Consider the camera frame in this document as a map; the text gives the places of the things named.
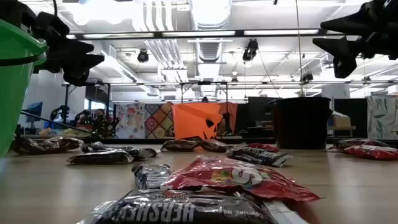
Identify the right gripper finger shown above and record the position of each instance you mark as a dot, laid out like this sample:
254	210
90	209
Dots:
345	49
354	25

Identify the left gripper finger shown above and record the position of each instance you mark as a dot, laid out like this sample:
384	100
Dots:
59	34
77	68

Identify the Hershey's bar dark silver wrapper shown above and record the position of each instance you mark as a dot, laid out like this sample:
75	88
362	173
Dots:
96	147
101	157
258	155
150	175
143	152
174	211

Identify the red Skittles pack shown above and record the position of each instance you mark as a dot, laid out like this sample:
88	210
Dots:
371	152
242	177
265	147

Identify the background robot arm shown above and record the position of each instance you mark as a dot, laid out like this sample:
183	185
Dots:
60	111

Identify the black ceiling spotlight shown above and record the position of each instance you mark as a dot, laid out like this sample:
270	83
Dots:
143	56
307	77
250	49

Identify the person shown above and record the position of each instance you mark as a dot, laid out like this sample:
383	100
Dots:
205	99
99	115

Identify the black diagonal rod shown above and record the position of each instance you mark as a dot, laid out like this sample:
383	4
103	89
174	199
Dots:
59	124

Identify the computer monitor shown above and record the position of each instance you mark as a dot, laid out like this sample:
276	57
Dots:
34	111

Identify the black panel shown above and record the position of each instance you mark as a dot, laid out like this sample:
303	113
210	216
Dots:
357	115

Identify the green plastic bucket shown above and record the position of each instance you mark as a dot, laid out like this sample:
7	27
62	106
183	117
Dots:
12	93

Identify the cardboard box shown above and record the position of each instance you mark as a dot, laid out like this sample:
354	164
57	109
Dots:
342	121

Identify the floral patterned cloth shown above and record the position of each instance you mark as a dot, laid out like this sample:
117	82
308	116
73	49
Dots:
130	121

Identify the leaf patterned panel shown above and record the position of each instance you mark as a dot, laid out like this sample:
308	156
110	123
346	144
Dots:
382	116

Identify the white ceiling pipes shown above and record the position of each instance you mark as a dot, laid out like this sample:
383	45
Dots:
161	56

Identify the black plastic bucket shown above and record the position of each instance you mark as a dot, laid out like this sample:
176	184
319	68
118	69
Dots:
300	124

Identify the geometric patterned quilt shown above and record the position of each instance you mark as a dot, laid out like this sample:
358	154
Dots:
158	121

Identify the orange pumpkin face bucket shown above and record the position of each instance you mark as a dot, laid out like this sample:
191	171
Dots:
189	121

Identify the orange hanging cloth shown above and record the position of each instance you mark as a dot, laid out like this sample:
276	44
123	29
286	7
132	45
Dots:
231	115

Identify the background black gripper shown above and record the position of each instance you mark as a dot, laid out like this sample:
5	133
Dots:
227	119

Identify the black background rig frame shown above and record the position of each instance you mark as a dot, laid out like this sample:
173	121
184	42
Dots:
66	99

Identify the black aluminium table frame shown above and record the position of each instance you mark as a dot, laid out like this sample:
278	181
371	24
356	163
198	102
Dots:
130	140

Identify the silver ventilation duct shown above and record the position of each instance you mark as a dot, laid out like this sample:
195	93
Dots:
210	18

